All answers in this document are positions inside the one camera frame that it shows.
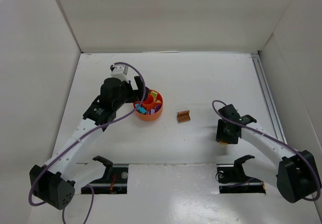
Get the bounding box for purple small lego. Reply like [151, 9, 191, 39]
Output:
[154, 105, 161, 112]

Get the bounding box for purple curved lego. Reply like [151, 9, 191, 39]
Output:
[147, 109, 155, 115]

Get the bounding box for brown long lego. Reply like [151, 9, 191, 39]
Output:
[177, 110, 190, 117]
[177, 115, 191, 123]

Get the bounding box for cyan long lego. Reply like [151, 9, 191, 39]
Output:
[136, 106, 147, 115]

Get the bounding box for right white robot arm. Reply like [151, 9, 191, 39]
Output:
[214, 104, 321, 203]

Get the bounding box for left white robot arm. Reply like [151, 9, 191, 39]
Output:
[28, 76, 148, 210]

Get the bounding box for orange round divided container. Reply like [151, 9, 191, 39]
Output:
[135, 90, 164, 121]

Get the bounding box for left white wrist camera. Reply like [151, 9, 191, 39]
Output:
[110, 64, 128, 82]

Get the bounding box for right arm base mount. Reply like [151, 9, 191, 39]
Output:
[215, 155, 266, 194]

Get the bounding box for aluminium rail right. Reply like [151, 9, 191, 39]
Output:
[251, 53, 287, 143]

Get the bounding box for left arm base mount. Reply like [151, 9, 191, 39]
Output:
[89, 156, 129, 195]

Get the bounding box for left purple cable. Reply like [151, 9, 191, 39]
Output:
[28, 62, 147, 224]

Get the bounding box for purple cable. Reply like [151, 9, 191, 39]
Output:
[28, 62, 147, 224]
[212, 100, 321, 201]

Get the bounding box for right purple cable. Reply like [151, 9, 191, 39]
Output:
[212, 100, 321, 201]

